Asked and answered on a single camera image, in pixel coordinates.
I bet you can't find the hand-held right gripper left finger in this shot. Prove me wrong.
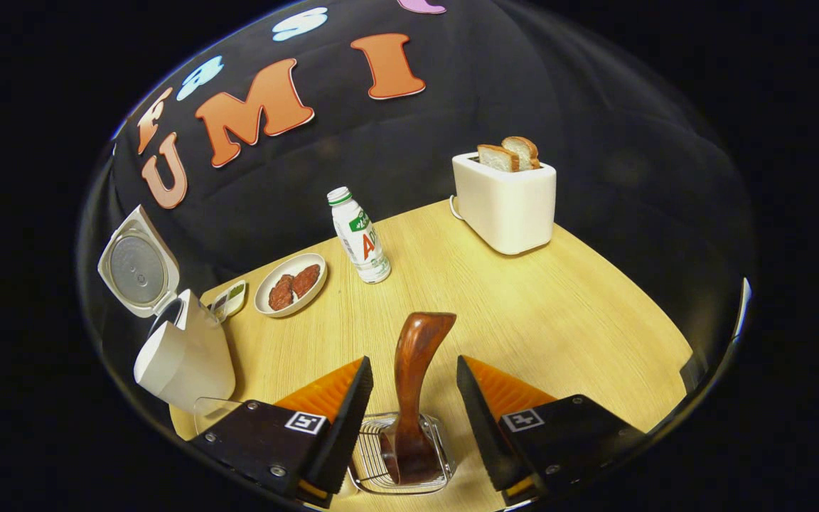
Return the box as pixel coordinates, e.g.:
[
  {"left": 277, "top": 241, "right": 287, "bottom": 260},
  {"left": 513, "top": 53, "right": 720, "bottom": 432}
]
[{"left": 188, "top": 356, "right": 375, "bottom": 509}]

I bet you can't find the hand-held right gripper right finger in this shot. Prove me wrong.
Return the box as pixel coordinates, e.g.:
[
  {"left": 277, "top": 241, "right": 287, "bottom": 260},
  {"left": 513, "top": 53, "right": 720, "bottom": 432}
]
[{"left": 456, "top": 356, "right": 646, "bottom": 507}]

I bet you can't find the metal wire chopstick holder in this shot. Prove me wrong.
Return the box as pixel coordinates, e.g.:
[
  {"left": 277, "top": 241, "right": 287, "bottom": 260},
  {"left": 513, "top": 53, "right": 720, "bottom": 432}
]
[{"left": 348, "top": 412, "right": 457, "bottom": 496}]

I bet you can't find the brown wooden spoon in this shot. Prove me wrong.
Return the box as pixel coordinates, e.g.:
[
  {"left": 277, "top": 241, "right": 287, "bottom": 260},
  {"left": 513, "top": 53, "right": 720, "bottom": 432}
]
[{"left": 380, "top": 311, "right": 457, "bottom": 486}]

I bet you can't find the brown meat patty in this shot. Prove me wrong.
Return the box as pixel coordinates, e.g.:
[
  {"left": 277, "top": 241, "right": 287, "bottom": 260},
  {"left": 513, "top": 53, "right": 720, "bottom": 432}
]
[
  {"left": 268, "top": 274, "right": 295, "bottom": 311},
  {"left": 291, "top": 264, "right": 321, "bottom": 299}
]

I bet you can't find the small white dish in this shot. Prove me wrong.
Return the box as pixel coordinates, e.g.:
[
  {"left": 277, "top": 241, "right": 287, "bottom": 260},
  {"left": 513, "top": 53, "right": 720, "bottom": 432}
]
[{"left": 207, "top": 280, "right": 248, "bottom": 322}]

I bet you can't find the white oval plate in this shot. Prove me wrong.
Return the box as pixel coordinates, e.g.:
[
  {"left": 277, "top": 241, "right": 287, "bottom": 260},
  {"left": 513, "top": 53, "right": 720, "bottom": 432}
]
[{"left": 254, "top": 253, "right": 328, "bottom": 318}]

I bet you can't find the white drink bottle green cap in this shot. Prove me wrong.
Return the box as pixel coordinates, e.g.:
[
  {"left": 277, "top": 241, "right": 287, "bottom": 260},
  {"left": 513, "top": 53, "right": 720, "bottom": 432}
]
[{"left": 326, "top": 186, "right": 392, "bottom": 285}]

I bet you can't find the white toaster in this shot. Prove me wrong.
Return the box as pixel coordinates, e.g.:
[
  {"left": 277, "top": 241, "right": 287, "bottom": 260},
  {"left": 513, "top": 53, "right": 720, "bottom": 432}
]
[{"left": 450, "top": 151, "right": 557, "bottom": 255}]

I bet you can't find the rounded bread slice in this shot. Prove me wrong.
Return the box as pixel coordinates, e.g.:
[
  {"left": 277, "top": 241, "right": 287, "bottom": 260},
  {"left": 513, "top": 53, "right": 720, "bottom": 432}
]
[{"left": 502, "top": 137, "right": 540, "bottom": 170}]

